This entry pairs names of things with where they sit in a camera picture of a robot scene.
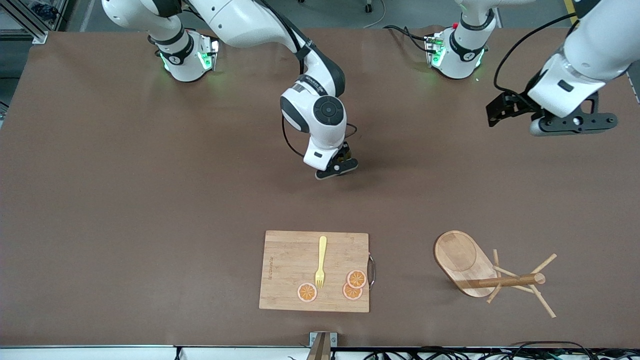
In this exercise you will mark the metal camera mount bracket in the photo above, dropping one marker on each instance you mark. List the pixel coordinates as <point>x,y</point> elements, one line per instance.
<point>320,350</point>

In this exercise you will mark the bamboo cutting board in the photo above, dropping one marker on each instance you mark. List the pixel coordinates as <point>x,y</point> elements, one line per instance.
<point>290,265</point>

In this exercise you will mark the wooden mug tree rack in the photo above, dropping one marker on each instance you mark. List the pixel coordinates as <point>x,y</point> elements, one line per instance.
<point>462,257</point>

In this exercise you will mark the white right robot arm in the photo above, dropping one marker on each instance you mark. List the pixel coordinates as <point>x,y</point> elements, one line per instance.
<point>240,20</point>

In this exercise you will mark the black chair caster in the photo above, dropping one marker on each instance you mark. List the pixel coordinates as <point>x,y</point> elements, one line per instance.
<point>368,7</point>

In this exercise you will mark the toy orange slice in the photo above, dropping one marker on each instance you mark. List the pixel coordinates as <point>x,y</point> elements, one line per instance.
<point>349,294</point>
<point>307,292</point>
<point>356,278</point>

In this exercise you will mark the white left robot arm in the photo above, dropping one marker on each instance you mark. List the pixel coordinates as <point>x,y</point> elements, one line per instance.
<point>462,50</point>

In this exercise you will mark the aluminium frame profile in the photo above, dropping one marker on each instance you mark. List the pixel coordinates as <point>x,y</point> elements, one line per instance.
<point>39,36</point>

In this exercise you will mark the yellow plastic fork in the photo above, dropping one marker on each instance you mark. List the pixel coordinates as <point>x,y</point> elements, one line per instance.
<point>322,250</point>

